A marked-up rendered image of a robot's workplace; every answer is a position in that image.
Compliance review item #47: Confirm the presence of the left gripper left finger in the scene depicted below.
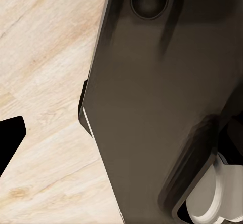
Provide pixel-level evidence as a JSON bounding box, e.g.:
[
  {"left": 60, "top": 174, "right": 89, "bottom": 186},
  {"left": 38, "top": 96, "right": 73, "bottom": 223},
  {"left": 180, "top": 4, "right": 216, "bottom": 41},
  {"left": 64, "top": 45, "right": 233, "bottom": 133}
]
[{"left": 0, "top": 116, "right": 26, "bottom": 176}]

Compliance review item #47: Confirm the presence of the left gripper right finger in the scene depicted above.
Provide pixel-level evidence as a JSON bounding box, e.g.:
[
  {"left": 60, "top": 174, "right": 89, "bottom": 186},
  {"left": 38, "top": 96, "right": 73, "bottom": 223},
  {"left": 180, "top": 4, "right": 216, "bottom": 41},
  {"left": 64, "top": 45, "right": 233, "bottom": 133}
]
[{"left": 227, "top": 115, "right": 243, "bottom": 156}]

